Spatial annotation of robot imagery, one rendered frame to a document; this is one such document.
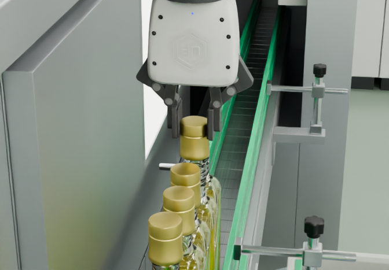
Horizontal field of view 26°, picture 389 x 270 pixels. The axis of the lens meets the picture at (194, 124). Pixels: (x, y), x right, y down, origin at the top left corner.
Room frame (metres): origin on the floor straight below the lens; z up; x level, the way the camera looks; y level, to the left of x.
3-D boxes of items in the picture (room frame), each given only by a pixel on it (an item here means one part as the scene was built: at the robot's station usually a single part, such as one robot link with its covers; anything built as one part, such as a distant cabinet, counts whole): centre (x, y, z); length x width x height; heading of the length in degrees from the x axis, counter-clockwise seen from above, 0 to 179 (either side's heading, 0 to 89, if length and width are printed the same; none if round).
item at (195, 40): (0.91, 0.00, 1.48); 0.10 x 0.07 x 0.11; 81
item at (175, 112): (0.91, 0.03, 1.38); 0.03 x 0.03 x 0.07; 81
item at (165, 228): (0.74, 0.03, 1.31); 0.04 x 0.04 x 0.04
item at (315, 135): (1.64, -0.23, 1.07); 0.17 x 0.05 x 0.23; 82
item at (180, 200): (0.79, 0.02, 1.31); 0.04 x 0.04 x 0.04
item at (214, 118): (0.90, -0.03, 1.38); 0.03 x 0.03 x 0.07; 81
